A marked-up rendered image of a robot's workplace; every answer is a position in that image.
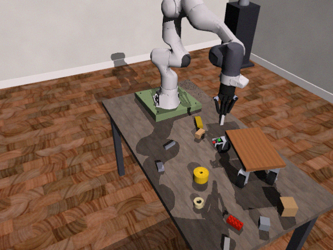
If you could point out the red toy building brick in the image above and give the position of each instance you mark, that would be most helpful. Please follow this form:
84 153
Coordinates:
234 222

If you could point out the yellow short cylinder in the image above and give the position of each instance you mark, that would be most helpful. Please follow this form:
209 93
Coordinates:
200 175

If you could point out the yellow rectangular bar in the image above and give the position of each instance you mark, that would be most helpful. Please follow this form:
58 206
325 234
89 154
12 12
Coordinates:
198 122

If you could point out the beige roll of masking tape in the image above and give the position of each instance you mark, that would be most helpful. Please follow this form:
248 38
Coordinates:
198 200

